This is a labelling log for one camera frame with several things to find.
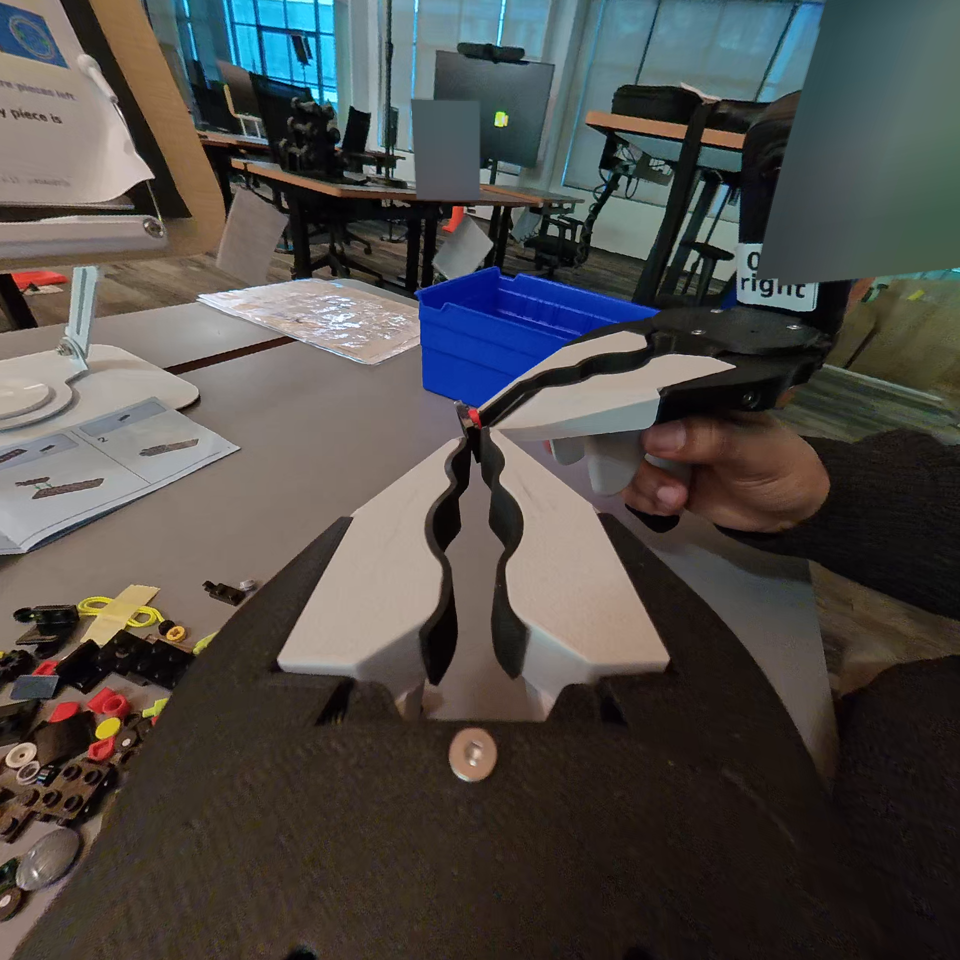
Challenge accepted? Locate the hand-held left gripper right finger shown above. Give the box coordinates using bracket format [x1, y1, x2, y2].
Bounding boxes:
[477, 429, 672, 723]

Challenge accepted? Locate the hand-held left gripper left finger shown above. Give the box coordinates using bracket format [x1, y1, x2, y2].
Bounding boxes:
[276, 437, 475, 723]

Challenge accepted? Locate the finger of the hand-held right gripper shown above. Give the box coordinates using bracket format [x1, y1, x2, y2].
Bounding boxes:
[482, 354, 738, 443]
[478, 328, 655, 424]

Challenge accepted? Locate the person's right forearm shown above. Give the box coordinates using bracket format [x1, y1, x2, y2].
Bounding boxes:
[716, 427, 960, 639]

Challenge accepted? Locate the lego instruction booklet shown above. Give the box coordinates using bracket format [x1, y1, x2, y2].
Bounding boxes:
[0, 396, 241, 556]

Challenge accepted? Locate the pile of loose lego pieces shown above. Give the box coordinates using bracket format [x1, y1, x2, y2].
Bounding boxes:
[0, 576, 261, 925]

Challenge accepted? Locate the person's right hand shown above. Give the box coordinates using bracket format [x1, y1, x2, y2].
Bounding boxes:
[621, 414, 832, 535]

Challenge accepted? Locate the blue plastic bin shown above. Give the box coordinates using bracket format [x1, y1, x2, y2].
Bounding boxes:
[416, 266, 661, 408]

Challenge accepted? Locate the brown cardboard box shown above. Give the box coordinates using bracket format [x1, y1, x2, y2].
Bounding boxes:
[825, 279, 960, 378]

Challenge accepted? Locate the grey leaning panel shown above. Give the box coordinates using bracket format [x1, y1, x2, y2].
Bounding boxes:
[215, 188, 291, 285]
[434, 215, 495, 279]

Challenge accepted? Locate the wooden standing desk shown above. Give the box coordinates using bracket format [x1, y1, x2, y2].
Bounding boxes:
[585, 110, 748, 303]

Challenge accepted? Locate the tan tape strip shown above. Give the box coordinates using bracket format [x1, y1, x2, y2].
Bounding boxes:
[80, 583, 162, 645]

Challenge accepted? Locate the black bag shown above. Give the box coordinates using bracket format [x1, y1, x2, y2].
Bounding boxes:
[611, 83, 775, 126]

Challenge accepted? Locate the black monitor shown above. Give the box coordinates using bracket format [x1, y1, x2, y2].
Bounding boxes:
[433, 51, 557, 171]

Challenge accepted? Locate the sheet in clear plastic sleeve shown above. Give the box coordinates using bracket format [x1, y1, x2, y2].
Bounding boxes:
[196, 277, 423, 367]

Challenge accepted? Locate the long wooden office desk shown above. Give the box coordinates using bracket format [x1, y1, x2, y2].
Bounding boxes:
[231, 157, 586, 285]

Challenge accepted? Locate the white document stand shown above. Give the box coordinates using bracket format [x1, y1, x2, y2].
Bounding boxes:
[0, 196, 201, 434]

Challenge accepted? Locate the black stacked equipment rack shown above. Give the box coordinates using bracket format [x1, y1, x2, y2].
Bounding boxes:
[276, 93, 343, 178]

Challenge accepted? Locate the person's dark clothing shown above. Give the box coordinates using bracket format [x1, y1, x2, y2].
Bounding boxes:
[831, 656, 960, 960]

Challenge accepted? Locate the wooden board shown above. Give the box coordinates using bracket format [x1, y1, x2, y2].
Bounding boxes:
[63, 0, 228, 260]

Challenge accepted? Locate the printed paper sheet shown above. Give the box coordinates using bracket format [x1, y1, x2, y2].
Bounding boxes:
[0, 0, 156, 208]

